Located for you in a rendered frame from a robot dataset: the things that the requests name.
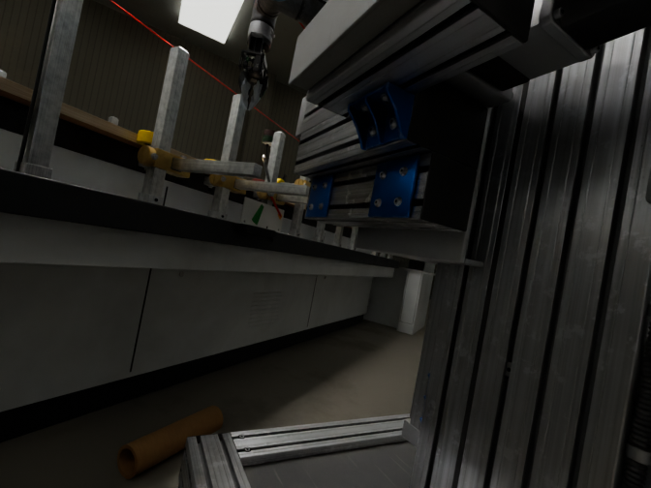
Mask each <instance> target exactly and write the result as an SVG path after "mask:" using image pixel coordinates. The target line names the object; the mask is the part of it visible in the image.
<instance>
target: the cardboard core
mask: <svg viewBox="0 0 651 488"><path fill-rule="evenodd" d="M223 420H224V419H223V414H222V412H221V410H220V409H219V408H218V407H216V406H210V407H208V408H206V409H203V410H201V411H199V412H195V413H193V414H191V415H189V416H187V417H184V418H182V419H180V420H178V421H176V422H174V423H172V424H170V425H168V426H166V427H163V428H161V429H159V430H157V431H155V432H152V433H150V434H148V435H146V436H143V437H141V438H139V439H137V440H135V441H132V442H129V443H127V444H125V445H123V446H121V448H120V449H119V451H118V455H117V466H118V469H119V471H120V473H121V475H122V476H124V477H125V478H126V479H131V478H133V477H134V476H136V475H138V474H140V473H142V472H144V471H146V470H148V469H150V468H151V467H153V466H155V465H157V464H159V463H160V462H162V461H164V460H166V459H168V458H169V457H171V456H172V455H174V454H176V453H177V452H179V451H181V450H183V449H184V448H185V443H186V439H187V437H192V436H200V435H210V434H212V433H214V432H216V431H218V430H219V429H220V428H221V427H222V425H223Z"/></svg>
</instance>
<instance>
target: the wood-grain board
mask: <svg viewBox="0 0 651 488"><path fill-rule="evenodd" d="M32 94H33V90H32V89H30V88H28V87H25V86H23V85H21V84H18V83H16V82H14V81H11V80H9V79H6V78H4V77H2V76H0V96H2V97H5V98H8V99H10V100H13V101H16V102H18V103H21V104H23V105H26V106H29V107H30V104H31V99H32ZM59 118H61V119H63V120H66V121H68V122H71V123H74V124H76V125H79V126H81V127H83V128H86V129H88V130H91V131H94V132H96V133H99V134H102V135H104V136H107V137H111V138H114V139H116V140H119V141H121V142H124V143H127V144H129V145H132V146H135V147H136V148H141V147H142V146H143V145H140V144H139V143H137V137H138V134H136V133H134V132H131V131H129V130H127V129H124V128H122V127H119V126H117V125H115V124H112V123H110V122H108V121H106V120H104V119H102V118H99V117H97V116H94V115H92V114H90V113H87V112H85V111H83V110H80V109H78V108H75V107H72V106H69V105H67V104H65V103H62V107H61V111H60V116H59ZM170 152H171V154H173V155H176V156H178V157H180V156H181V155H183V156H186V157H187V159H196V158H193V157H191V156H189V155H186V154H184V153H181V152H179V151H177V150H174V149H172V148H171V149H170ZM196 160H197V159H196Z"/></svg>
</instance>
